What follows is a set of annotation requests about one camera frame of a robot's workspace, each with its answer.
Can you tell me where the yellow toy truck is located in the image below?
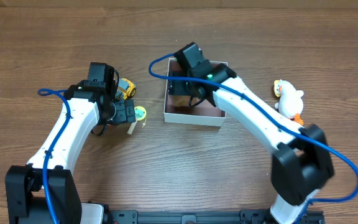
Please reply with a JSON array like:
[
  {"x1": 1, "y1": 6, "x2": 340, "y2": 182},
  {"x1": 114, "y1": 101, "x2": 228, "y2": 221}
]
[{"x1": 116, "y1": 78, "x2": 137, "y2": 100}]

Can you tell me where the white plush duck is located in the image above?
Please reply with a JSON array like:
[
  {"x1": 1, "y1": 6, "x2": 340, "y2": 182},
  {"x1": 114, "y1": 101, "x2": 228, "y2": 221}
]
[{"x1": 273, "y1": 80, "x2": 304, "y2": 125}]

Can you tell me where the brown plush toy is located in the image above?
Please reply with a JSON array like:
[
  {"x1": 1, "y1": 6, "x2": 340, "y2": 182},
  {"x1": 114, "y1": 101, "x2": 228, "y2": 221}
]
[{"x1": 172, "y1": 95, "x2": 193, "y2": 107}]

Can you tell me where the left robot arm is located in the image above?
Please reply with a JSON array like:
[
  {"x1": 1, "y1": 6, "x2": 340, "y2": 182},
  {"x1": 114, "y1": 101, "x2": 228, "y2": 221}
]
[{"x1": 5, "y1": 62, "x2": 134, "y2": 223}]

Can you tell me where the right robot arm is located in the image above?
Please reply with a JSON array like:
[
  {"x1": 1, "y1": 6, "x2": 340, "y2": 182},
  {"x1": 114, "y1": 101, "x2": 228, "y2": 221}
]
[{"x1": 167, "y1": 42, "x2": 334, "y2": 223}]

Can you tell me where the wooden rattle drum toy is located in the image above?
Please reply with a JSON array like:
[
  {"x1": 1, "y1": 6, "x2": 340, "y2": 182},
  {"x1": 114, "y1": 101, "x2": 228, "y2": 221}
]
[{"x1": 127, "y1": 106, "x2": 147, "y2": 134}]

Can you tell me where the white square cardboard box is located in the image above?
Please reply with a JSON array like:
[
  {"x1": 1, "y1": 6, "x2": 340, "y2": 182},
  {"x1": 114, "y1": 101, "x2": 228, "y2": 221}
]
[{"x1": 163, "y1": 58, "x2": 229, "y2": 128}]

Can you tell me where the left blue cable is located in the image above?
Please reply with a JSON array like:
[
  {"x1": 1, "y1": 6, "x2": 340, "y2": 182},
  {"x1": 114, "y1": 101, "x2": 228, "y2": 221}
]
[{"x1": 37, "y1": 88, "x2": 73, "y2": 224}]

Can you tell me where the blue cable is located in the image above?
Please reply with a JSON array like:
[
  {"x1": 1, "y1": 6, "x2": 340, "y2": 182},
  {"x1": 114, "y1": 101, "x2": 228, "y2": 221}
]
[
  {"x1": 149, "y1": 53, "x2": 358, "y2": 224},
  {"x1": 37, "y1": 88, "x2": 73, "y2": 224}
]

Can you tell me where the right blue cable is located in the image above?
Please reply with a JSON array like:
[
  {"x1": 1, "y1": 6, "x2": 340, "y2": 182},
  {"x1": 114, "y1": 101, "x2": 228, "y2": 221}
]
[{"x1": 149, "y1": 53, "x2": 358, "y2": 224}]

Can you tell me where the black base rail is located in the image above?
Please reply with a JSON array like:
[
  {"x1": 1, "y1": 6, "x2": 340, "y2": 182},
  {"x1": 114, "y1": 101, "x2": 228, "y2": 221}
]
[{"x1": 104, "y1": 209, "x2": 326, "y2": 224}]

